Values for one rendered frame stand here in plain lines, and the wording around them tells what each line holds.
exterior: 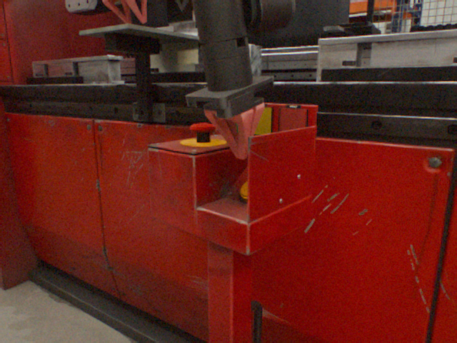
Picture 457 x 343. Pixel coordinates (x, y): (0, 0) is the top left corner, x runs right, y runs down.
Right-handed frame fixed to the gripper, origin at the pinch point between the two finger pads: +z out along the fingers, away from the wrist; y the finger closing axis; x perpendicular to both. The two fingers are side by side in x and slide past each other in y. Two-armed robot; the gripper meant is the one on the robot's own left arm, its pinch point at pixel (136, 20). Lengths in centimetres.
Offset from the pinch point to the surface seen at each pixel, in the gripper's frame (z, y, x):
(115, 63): 16.9, 32.6, -12.1
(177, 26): 8.0, 2.9, -16.6
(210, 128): 8, -40, 29
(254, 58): 16.4, -23.9, -11.4
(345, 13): 25, -30, -65
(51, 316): 88, 50, 55
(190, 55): 14.0, -4.4, -9.9
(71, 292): 89, 52, 43
